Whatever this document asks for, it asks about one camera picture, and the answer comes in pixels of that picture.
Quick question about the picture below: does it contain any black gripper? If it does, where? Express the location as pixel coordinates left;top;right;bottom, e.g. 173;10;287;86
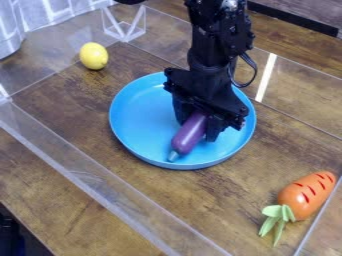
164;68;248;142

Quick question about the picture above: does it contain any purple toy eggplant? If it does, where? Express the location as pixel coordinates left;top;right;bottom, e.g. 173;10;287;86
167;112;207;162

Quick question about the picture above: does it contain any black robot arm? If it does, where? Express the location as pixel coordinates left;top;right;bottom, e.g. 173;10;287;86
164;0;256;142

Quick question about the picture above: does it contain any blue round tray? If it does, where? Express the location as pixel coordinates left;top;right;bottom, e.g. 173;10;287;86
108;72;256;170

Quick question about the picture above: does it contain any yellow toy lemon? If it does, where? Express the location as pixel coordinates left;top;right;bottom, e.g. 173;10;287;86
78;42;108;70

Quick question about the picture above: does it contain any orange toy carrot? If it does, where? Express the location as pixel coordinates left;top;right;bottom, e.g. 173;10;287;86
257;171;336;245

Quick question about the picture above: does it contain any dark wooden ledge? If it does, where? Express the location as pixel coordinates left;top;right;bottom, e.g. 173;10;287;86
247;0;339;38

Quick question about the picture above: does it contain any grey checked curtain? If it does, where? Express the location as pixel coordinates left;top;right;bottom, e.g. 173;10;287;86
0;0;115;60

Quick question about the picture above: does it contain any clear acrylic corner bracket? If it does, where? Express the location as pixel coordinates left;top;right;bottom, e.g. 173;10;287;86
100;6;145;43

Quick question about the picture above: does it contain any clear acrylic enclosure wall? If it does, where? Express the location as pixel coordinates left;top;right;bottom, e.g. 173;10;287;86
0;84;231;256

